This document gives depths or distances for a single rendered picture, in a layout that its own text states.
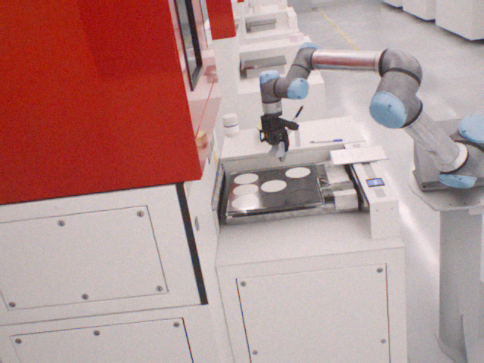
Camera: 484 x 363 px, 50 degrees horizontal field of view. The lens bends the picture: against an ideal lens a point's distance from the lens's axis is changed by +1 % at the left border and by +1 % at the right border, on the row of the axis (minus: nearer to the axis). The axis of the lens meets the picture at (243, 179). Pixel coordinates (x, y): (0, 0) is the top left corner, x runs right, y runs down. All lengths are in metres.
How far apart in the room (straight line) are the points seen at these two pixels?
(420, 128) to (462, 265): 0.79
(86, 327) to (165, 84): 0.81
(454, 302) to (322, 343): 0.72
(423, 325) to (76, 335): 1.66
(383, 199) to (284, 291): 0.45
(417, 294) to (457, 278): 0.59
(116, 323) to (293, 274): 0.59
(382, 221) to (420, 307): 1.13
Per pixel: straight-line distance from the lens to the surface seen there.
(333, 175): 2.14
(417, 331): 2.70
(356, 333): 1.95
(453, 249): 2.29
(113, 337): 1.73
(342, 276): 1.79
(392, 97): 1.62
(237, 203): 1.95
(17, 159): 1.50
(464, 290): 2.40
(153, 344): 1.72
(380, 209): 1.75
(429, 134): 1.76
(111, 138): 1.39
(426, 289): 2.96
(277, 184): 2.06
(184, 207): 1.43
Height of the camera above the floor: 1.77
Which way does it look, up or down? 24 degrees down
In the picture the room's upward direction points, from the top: 9 degrees counter-clockwise
